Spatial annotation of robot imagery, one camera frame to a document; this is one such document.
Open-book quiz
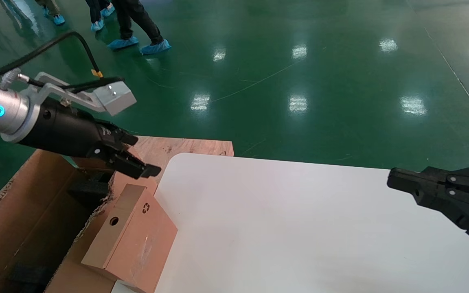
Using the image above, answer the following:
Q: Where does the person in olive trousers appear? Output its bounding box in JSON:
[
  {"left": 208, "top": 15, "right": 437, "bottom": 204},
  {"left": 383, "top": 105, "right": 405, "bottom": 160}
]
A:
[{"left": 35, "top": 0, "right": 66, "bottom": 26}]

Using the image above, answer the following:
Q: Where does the large open cardboard box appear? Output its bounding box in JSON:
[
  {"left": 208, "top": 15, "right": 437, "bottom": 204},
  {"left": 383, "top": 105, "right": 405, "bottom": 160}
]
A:
[{"left": 0, "top": 149, "right": 160, "bottom": 293}]

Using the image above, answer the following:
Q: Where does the black foam block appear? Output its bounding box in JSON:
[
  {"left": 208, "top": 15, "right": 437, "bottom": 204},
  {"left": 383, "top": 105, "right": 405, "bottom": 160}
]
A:
[
  {"left": 68, "top": 171, "right": 113, "bottom": 206},
  {"left": 9, "top": 262, "right": 56, "bottom": 293}
]

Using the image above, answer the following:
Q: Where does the person in dark striped trousers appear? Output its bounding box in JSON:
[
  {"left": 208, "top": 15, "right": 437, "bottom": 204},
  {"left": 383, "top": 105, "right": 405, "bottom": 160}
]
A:
[{"left": 85, "top": 0, "right": 116, "bottom": 33}]

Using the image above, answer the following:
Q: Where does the person in black trousers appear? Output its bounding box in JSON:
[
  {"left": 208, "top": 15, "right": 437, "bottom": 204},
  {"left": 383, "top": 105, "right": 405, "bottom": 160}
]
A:
[{"left": 107, "top": 0, "right": 172, "bottom": 56}]

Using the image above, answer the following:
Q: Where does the plywood board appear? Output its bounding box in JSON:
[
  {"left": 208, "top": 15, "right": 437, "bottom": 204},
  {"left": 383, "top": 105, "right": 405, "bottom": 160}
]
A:
[{"left": 131, "top": 136, "right": 235, "bottom": 186}]

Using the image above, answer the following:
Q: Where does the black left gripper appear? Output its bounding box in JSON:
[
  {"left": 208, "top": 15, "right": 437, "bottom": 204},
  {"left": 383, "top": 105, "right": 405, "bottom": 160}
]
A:
[{"left": 17, "top": 97, "right": 162, "bottom": 180}]

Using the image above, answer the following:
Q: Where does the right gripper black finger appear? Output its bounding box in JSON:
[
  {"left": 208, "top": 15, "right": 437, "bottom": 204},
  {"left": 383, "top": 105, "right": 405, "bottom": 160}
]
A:
[
  {"left": 387, "top": 163, "right": 469, "bottom": 192},
  {"left": 412, "top": 187, "right": 469, "bottom": 255}
]

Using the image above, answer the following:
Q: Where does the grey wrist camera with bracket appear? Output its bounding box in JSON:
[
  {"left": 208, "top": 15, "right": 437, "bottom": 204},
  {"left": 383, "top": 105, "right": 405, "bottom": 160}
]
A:
[{"left": 25, "top": 72, "right": 137, "bottom": 117}]

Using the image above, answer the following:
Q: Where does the small cardboard box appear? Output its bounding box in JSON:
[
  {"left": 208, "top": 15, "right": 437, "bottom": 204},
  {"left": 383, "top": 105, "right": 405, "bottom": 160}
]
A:
[{"left": 81, "top": 184, "right": 178, "bottom": 293}]

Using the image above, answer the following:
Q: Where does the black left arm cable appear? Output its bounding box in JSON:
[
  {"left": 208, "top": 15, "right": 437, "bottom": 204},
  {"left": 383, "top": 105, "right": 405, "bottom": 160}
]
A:
[{"left": 0, "top": 31, "right": 104, "bottom": 86}]

